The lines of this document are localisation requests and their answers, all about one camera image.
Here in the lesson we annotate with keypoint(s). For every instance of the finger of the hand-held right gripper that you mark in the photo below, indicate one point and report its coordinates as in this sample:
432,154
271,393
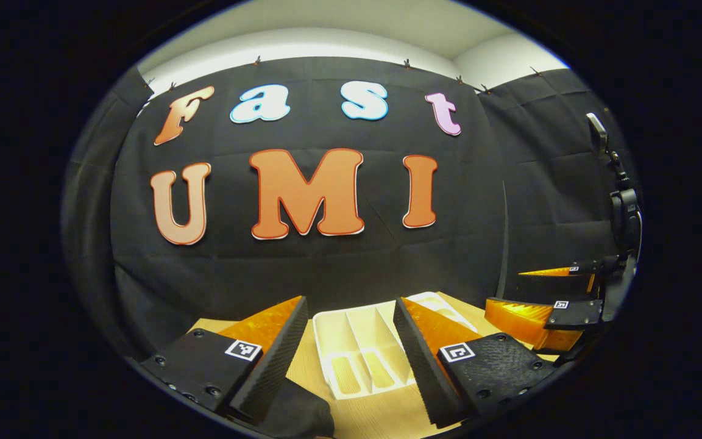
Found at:
573,314
595,266

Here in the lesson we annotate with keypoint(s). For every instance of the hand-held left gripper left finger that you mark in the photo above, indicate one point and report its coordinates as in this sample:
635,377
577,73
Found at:
272,366

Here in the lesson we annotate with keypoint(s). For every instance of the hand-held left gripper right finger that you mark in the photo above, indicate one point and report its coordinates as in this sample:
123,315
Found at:
418,366

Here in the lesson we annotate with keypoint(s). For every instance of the black schoolbag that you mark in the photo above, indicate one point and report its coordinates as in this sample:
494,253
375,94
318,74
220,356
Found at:
302,414

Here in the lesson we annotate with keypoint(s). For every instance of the white bookshelf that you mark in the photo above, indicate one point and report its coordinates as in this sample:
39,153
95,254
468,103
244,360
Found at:
351,341

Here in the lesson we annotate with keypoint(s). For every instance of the black backdrop cloth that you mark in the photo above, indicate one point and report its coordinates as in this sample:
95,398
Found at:
326,268

